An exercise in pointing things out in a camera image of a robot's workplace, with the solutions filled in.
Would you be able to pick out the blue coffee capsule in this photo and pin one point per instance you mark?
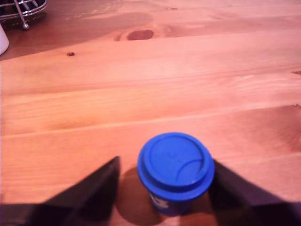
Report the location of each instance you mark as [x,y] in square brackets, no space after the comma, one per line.
[175,164]

